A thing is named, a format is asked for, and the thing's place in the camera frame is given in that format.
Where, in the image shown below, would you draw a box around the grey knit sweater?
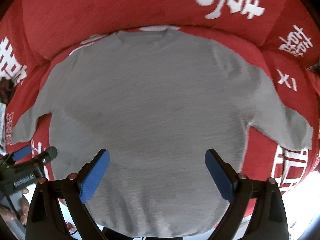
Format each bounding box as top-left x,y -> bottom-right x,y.
11,30 -> 316,238

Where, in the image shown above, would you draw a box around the person's left hand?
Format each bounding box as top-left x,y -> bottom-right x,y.
0,188 -> 30,225

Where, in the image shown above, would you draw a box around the white patterned garment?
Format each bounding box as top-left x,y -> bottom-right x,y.
0,103 -> 7,155

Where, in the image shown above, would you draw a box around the dark red black garment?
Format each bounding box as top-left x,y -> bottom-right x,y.
0,77 -> 16,105

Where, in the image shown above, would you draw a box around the red embroidered cushion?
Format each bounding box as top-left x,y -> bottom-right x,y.
306,63 -> 320,94

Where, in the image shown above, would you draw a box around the red sofa white characters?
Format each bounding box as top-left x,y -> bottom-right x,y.
0,0 -> 320,221

